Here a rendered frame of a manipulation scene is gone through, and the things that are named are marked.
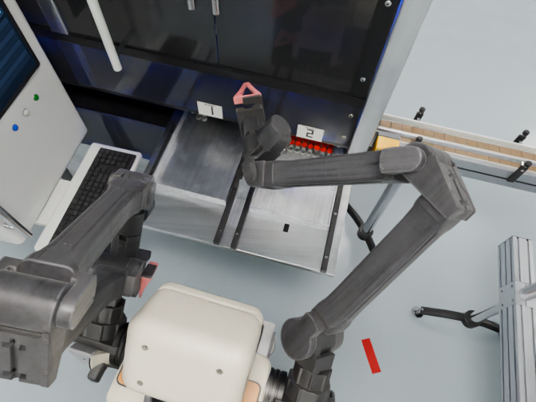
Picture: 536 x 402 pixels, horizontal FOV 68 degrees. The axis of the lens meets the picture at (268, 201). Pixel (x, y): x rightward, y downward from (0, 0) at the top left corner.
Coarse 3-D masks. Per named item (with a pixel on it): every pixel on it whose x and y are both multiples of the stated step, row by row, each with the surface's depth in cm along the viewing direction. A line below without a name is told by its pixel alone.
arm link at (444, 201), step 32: (448, 160) 63; (448, 192) 57; (416, 224) 61; (448, 224) 60; (384, 256) 65; (416, 256) 63; (352, 288) 69; (384, 288) 68; (288, 320) 75; (320, 320) 72; (352, 320) 72; (288, 352) 75
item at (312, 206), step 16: (256, 192) 133; (272, 192) 134; (288, 192) 134; (304, 192) 134; (320, 192) 135; (256, 208) 127; (272, 208) 131; (288, 208) 131; (304, 208) 131; (320, 208) 132; (304, 224) 128; (320, 224) 125
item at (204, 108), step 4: (200, 104) 131; (204, 104) 130; (208, 104) 130; (212, 104) 129; (200, 108) 133; (204, 108) 132; (208, 108) 132; (216, 108) 131; (220, 108) 130; (200, 112) 135; (204, 112) 134; (208, 112) 133; (216, 112) 132; (220, 112) 132; (216, 116) 134; (220, 116) 134
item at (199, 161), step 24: (192, 120) 147; (216, 120) 148; (168, 144) 138; (192, 144) 142; (216, 144) 142; (240, 144) 143; (168, 168) 137; (192, 168) 137; (216, 168) 138; (192, 192) 129; (216, 192) 133
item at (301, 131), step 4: (300, 124) 127; (300, 128) 128; (304, 128) 128; (308, 128) 127; (312, 128) 127; (316, 128) 126; (300, 132) 130; (304, 132) 130; (316, 132) 128; (320, 132) 128; (300, 136) 132; (304, 136) 131; (312, 136) 130; (316, 136) 130; (320, 136) 129; (316, 140) 131; (320, 140) 131
